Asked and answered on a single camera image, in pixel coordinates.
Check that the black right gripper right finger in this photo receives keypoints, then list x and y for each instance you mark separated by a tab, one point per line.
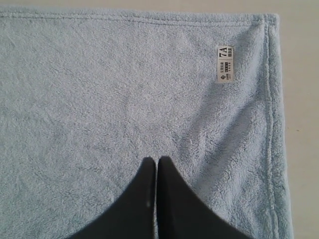
181	214

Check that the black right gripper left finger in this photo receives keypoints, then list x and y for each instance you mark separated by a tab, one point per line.
131	216

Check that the light blue fleece towel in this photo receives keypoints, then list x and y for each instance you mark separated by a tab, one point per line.
86	94

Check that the white towel care label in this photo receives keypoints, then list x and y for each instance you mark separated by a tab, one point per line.
225	63

